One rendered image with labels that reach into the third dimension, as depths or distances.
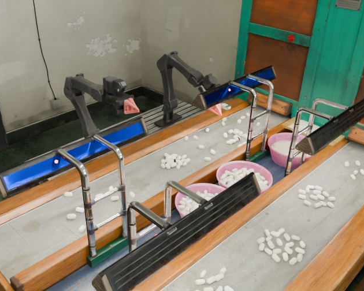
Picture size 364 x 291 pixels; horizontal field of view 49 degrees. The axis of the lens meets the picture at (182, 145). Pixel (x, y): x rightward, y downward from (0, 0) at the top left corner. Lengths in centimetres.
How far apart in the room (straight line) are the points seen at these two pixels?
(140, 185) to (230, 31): 209
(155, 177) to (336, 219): 83
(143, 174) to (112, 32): 246
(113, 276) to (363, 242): 105
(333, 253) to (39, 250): 110
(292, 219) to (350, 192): 38
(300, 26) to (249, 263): 141
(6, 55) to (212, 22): 178
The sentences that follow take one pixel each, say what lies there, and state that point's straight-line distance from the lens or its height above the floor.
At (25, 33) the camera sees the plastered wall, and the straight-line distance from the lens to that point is 369.
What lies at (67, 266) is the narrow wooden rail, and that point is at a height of 72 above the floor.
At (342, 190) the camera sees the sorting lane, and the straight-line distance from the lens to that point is 203.
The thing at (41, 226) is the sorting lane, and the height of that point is 74.
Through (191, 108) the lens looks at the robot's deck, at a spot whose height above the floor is 67.
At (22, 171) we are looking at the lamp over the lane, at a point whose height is 109.
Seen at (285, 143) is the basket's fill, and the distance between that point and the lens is 234.
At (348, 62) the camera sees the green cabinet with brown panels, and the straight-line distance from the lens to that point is 235.
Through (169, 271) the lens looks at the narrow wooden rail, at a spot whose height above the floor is 76.
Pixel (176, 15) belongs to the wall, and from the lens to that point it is 404.
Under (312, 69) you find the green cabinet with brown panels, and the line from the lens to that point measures 243.
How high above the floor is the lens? 185
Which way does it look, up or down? 30 degrees down
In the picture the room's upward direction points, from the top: 2 degrees clockwise
